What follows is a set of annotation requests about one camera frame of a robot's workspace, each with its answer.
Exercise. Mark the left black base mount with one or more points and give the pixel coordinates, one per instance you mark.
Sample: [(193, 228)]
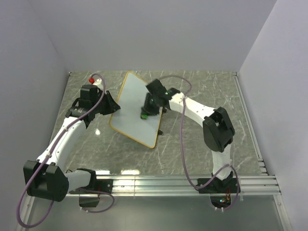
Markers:
[(103, 185)]

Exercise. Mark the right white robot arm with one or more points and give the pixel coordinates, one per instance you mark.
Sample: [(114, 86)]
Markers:
[(218, 130)]

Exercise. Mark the yellow framed whiteboard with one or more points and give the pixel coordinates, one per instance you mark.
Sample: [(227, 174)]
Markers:
[(127, 120)]

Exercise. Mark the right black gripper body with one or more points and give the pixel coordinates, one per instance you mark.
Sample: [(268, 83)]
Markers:
[(155, 97)]

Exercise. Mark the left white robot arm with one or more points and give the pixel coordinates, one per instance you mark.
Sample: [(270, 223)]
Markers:
[(44, 177)]

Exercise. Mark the aluminium front rail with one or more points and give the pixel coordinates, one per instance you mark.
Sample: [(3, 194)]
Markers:
[(137, 185)]

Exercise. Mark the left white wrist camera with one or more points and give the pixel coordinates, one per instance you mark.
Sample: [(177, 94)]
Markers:
[(98, 82)]

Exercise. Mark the green whiteboard eraser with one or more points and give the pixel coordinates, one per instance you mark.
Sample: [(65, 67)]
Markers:
[(144, 116)]

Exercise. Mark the aluminium right side rail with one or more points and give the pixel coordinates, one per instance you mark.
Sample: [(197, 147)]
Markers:
[(260, 159)]

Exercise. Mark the aluminium rail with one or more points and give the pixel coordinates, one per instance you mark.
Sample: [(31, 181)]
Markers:
[(260, 159), (137, 185)]

